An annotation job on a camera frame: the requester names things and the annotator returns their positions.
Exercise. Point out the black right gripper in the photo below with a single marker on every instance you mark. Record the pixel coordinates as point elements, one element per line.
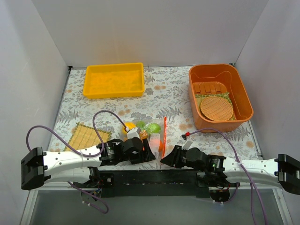
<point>176,158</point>

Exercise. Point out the square bamboo mat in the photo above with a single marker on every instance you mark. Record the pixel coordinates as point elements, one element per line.
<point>83,137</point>

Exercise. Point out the yellow fake lemon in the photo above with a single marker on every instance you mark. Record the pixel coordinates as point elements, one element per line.
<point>128,126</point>

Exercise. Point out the clear zip top bag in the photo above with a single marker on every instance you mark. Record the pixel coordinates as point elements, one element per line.
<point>154,139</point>

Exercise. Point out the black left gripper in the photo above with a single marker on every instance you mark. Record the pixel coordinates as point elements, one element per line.
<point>145,153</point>

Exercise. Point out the yellow plastic tray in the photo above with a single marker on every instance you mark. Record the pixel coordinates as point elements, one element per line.
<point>114,81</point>

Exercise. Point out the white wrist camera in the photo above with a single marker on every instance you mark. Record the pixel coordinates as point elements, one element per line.
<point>187,144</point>
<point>134,132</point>

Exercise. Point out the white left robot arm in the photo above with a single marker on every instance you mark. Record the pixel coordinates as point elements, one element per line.
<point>39,167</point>

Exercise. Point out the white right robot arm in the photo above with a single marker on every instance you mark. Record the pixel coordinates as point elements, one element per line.
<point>215,170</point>

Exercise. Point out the green bamboo mat in tub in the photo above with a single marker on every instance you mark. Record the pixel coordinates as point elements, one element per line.
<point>200,98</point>

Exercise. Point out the orange fake tangerine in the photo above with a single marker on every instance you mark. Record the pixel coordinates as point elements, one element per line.
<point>161,146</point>

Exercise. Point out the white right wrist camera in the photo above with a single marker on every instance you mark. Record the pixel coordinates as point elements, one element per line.
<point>187,144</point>

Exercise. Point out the orange plastic tub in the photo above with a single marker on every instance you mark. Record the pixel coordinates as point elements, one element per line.
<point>230,78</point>

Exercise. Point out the round woven bamboo basket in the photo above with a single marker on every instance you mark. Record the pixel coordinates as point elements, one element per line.
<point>216,108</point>

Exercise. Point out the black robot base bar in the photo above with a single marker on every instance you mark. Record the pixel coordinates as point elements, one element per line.
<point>157,183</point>

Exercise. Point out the light green fake apple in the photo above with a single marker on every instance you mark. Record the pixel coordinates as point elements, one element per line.
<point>150,128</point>

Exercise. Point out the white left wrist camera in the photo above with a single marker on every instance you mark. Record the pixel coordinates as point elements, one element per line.
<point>134,132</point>

